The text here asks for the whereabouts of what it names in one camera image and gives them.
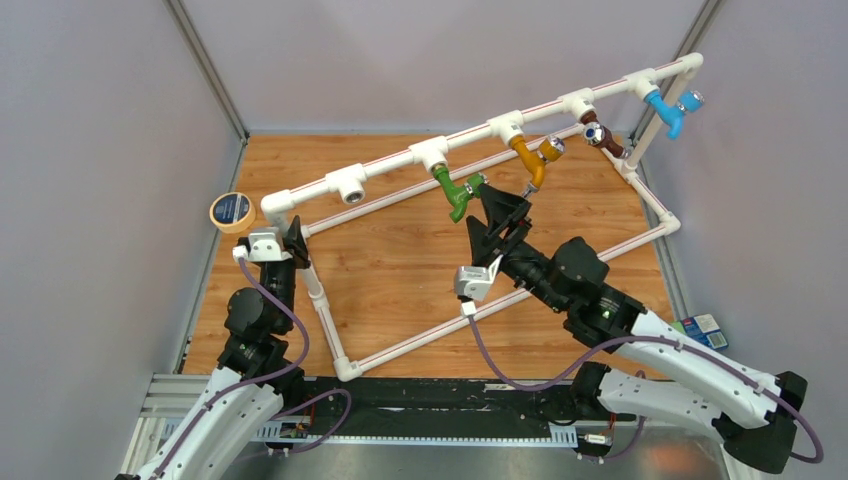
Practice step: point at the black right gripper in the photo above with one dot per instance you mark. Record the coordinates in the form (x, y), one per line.
(506, 210)

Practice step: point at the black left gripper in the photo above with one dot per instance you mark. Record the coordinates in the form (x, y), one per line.
(294, 242)

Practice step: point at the green water faucet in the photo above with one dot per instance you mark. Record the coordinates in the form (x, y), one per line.
(458, 196)

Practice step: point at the white PVC pipe frame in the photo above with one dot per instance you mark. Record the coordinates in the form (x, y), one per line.
(455, 163)

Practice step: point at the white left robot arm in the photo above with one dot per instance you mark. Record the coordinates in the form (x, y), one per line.
(252, 379)

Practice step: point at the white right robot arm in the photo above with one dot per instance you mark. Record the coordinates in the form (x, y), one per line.
(635, 362)

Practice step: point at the yellow water faucet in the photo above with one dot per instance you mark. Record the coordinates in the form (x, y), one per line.
(535, 160)

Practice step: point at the brown water faucet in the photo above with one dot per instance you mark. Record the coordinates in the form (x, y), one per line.
(599, 136)

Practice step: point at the blue water faucet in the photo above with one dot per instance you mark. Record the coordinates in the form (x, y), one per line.
(673, 115)

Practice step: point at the masking tape roll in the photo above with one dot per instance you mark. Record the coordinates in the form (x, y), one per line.
(233, 212)

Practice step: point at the blue green small box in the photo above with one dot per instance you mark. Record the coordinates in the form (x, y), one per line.
(703, 329)

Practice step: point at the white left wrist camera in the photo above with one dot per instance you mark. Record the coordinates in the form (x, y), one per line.
(261, 245)

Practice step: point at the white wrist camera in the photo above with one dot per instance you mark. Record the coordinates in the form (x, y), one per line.
(261, 245)
(471, 284)

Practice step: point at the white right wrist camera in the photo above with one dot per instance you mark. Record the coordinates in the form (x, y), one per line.
(471, 284)

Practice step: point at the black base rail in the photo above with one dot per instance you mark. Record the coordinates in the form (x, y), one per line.
(454, 408)

